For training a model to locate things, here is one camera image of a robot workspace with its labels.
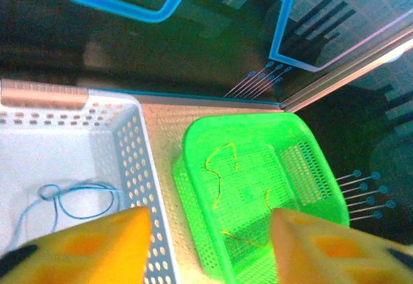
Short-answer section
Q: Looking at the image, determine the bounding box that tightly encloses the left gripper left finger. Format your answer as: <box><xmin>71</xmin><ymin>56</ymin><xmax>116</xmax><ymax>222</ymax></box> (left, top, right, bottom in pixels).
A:
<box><xmin>0</xmin><ymin>205</ymin><xmax>153</xmax><ymax>284</ymax></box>

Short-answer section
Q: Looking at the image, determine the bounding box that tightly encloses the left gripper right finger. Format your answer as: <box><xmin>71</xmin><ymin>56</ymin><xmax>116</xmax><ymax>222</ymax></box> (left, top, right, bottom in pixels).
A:
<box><xmin>272</xmin><ymin>207</ymin><xmax>413</xmax><ymax>284</ymax></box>

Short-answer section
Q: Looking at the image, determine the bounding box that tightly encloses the light blue thin cable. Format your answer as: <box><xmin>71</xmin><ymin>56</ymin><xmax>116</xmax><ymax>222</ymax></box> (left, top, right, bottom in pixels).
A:
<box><xmin>12</xmin><ymin>183</ymin><xmax>65</xmax><ymax>245</ymax></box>

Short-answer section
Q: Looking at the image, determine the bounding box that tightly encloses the yellow thin cable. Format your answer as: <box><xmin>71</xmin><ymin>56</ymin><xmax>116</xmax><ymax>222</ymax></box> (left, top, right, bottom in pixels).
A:
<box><xmin>220</xmin><ymin>188</ymin><xmax>274</xmax><ymax>249</ymax></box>
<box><xmin>204</xmin><ymin>143</ymin><xmax>239</xmax><ymax>210</ymax></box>

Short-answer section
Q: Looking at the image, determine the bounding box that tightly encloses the pale blue perforated basket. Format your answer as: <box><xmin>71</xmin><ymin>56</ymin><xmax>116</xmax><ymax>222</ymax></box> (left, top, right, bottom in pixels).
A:
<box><xmin>0</xmin><ymin>77</ymin><xmax>181</xmax><ymax>284</ymax></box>

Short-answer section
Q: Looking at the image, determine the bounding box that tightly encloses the bright green plastic basket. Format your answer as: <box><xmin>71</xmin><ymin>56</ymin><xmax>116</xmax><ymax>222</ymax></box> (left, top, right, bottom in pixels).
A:
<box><xmin>172</xmin><ymin>112</ymin><xmax>351</xmax><ymax>284</ymax></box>

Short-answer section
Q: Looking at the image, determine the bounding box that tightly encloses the aluminium frame post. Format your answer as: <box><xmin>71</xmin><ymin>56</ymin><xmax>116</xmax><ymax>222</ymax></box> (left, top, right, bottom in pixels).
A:
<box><xmin>279</xmin><ymin>30</ymin><xmax>413</xmax><ymax>114</ymax></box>

